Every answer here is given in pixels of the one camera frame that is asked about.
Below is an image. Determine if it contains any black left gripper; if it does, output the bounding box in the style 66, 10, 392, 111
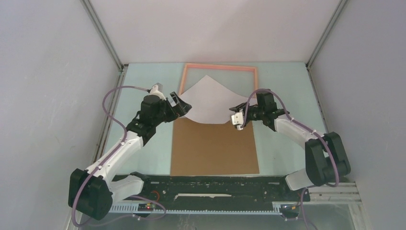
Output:
152, 92, 191, 126

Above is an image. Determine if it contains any seascape photo print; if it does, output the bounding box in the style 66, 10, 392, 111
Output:
180, 75, 254, 124

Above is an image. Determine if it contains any pink wooden picture frame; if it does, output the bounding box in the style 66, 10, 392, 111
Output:
178, 63, 259, 96

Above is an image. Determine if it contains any brown cardboard backing board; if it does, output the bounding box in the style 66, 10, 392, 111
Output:
170, 118, 259, 176

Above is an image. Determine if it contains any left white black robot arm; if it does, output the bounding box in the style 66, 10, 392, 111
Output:
68, 92, 192, 222

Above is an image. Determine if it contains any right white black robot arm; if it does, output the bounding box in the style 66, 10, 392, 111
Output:
230, 89, 351, 200

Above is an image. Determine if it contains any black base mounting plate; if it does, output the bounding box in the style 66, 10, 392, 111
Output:
111, 174, 311, 211

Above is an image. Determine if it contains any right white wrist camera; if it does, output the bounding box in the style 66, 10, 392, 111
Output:
230, 111, 245, 131

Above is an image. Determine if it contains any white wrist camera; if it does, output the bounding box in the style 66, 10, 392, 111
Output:
149, 83, 166, 100
230, 111, 245, 131

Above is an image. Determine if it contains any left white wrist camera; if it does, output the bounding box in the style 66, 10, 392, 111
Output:
149, 83, 166, 100

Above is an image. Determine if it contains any right aluminium corner post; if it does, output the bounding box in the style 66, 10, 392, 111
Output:
306, 0, 349, 70

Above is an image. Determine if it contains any aluminium corner post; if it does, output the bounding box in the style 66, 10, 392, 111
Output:
80, 0, 124, 71
306, 0, 349, 70

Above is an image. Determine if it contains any white slotted cable duct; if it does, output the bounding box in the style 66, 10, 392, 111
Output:
108, 202, 282, 215

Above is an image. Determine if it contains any left aluminium corner post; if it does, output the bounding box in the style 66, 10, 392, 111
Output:
80, 0, 124, 71

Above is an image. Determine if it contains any aluminium rail front beam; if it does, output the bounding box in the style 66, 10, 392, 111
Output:
304, 182, 361, 205

